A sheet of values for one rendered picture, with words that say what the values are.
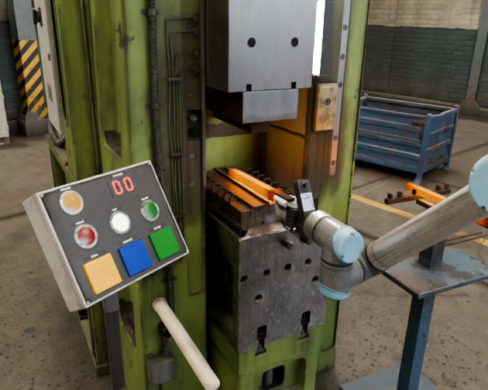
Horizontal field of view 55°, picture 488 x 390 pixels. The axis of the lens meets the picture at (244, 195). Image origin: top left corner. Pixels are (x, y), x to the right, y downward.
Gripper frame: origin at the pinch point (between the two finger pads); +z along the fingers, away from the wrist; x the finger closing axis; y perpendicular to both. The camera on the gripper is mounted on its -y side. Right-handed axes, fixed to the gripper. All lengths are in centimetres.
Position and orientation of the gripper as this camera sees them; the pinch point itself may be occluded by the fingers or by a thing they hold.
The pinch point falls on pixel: (278, 195)
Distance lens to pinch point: 154.7
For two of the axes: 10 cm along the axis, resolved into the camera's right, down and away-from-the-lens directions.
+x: 8.8, -1.5, 4.5
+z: -4.8, -3.3, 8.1
